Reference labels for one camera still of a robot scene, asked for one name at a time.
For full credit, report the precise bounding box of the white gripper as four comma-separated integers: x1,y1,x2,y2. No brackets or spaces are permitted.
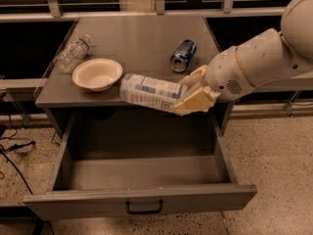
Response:
172,46,254,116

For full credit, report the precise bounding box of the blue label plastic bottle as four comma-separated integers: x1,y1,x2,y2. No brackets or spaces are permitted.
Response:
119,73,188,112

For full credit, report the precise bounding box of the white paper bowl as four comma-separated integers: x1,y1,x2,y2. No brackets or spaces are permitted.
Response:
72,59,123,92

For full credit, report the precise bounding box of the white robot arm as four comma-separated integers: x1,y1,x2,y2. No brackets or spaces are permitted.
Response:
173,0,313,116

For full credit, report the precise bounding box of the open grey top drawer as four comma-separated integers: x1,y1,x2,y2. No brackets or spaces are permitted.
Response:
23,109,257,220

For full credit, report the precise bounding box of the clear crumpled water bottle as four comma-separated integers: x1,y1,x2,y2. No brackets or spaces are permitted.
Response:
54,34,91,73

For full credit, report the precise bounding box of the blue soda can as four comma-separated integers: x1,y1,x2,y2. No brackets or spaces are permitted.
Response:
170,39,197,72

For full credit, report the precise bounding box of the grey metal cabinet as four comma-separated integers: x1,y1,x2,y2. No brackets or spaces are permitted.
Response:
34,15,242,139

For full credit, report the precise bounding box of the metal window railing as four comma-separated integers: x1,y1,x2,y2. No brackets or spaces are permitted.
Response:
0,0,313,23

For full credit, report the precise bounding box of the black drawer handle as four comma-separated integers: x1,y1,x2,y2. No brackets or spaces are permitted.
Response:
125,200,163,215

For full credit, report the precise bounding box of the black floor cable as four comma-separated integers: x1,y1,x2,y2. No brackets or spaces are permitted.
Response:
0,108,37,195

